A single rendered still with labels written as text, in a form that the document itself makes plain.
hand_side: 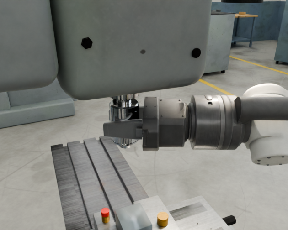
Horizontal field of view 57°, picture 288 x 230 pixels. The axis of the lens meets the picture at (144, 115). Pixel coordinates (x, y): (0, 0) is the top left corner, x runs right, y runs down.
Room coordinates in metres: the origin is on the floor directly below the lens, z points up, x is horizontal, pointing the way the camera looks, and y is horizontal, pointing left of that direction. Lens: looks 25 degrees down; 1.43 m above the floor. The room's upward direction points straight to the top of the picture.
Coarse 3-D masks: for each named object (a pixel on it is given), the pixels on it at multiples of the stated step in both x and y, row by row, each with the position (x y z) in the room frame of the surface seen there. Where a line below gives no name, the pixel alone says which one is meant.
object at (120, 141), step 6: (114, 114) 0.37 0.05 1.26; (120, 114) 0.37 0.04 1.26; (126, 114) 0.37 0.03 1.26; (132, 114) 0.37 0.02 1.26; (138, 114) 0.39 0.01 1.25; (114, 120) 0.37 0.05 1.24; (114, 138) 0.38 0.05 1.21; (120, 138) 0.37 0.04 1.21; (126, 138) 0.37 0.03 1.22; (120, 144) 0.37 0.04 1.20; (126, 144) 0.37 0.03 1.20; (132, 144) 0.37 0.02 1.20
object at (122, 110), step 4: (112, 100) 0.40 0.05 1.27; (116, 100) 0.40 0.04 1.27; (132, 100) 0.40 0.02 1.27; (136, 100) 0.40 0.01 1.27; (112, 104) 0.38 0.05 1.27; (116, 104) 0.38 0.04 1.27; (128, 104) 0.38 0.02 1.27; (132, 104) 0.38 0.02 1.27; (136, 104) 0.38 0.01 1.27; (112, 108) 0.38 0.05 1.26; (116, 108) 0.37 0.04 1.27; (120, 108) 0.37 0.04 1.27; (124, 108) 0.37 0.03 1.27; (128, 108) 0.37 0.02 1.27; (132, 108) 0.37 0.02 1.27; (136, 108) 0.38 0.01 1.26; (116, 112) 0.37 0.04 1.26; (120, 112) 0.37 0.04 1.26; (124, 112) 0.37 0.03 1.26; (128, 112) 0.37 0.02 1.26; (132, 112) 0.37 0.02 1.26
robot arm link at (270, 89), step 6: (264, 84) 0.40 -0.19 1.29; (270, 84) 0.40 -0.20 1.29; (276, 84) 0.41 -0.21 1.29; (252, 90) 0.41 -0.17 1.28; (258, 90) 0.40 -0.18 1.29; (264, 90) 0.39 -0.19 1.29; (270, 90) 0.39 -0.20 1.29; (276, 90) 0.39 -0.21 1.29; (282, 90) 0.40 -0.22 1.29; (246, 96) 0.41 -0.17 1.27
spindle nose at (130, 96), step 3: (138, 93) 0.39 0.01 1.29; (114, 96) 0.37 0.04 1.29; (117, 96) 0.37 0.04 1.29; (120, 96) 0.37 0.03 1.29; (123, 96) 0.37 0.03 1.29; (126, 96) 0.37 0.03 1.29; (129, 96) 0.37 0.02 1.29; (132, 96) 0.37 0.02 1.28; (135, 96) 0.38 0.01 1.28; (117, 99) 0.37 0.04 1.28; (120, 99) 0.37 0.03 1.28; (123, 99) 0.37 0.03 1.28; (126, 99) 0.37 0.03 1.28; (129, 99) 0.37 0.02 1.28
